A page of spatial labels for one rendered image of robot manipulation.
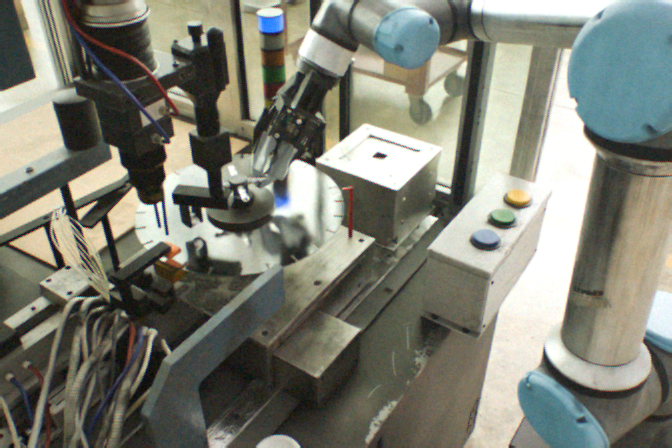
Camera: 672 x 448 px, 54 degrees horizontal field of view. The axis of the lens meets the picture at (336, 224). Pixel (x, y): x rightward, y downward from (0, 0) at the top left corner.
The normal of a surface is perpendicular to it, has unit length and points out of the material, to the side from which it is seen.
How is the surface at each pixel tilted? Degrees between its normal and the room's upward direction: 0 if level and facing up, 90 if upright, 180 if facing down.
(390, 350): 0
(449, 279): 90
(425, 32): 94
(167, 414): 90
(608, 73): 82
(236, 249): 0
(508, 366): 0
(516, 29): 110
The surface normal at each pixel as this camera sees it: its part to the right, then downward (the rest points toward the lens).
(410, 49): 0.57, 0.53
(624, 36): -0.83, 0.23
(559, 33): -0.73, 0.63
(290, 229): 0.00, -0.80
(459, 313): -0.56, 0.50
